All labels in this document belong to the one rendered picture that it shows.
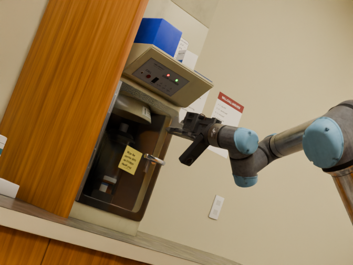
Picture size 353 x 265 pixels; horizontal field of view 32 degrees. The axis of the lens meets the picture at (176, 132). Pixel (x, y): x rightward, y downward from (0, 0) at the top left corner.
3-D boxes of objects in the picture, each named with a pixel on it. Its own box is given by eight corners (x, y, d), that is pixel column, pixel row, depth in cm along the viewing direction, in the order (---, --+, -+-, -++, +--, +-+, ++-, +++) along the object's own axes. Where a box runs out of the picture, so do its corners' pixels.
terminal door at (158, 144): (71, 200, 185) (116, 78, 190) (139, 222, 206) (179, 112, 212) (73, 200, 184) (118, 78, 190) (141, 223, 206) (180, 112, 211)
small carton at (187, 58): (172, 67, 203) (178, 50, 204) (184, 72, 206) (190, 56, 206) (180, 66, 199) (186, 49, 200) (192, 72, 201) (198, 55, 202)
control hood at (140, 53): (116, 71, 190) (127, 41, 191) (181, 107, 213) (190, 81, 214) (141, 74, 182) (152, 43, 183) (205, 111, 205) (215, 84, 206)
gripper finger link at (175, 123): (170, 115, 208) (190, 119, 202) (165, 132, 207) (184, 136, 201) (165, 112, 206) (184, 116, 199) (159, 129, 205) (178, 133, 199)
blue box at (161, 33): (131, 43, 192) (141, 17, 193) (152, 56, 199) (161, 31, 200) (153, 44, 185) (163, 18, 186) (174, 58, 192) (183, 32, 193)
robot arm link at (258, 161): (270, 174, 194) (265, 144, 189) (248, 192, 187) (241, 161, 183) (251, 170, 199) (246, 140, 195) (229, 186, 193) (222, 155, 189)
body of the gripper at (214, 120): (199, 118, 205) (226, 123, 196) (190, 142, 203) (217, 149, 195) (184, 110, 199) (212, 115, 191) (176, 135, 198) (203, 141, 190)
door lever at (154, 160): (135, 156, 200) (137, 149, 200) (154, 165, 206) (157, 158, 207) (146, 160, 196) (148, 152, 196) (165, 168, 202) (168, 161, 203)
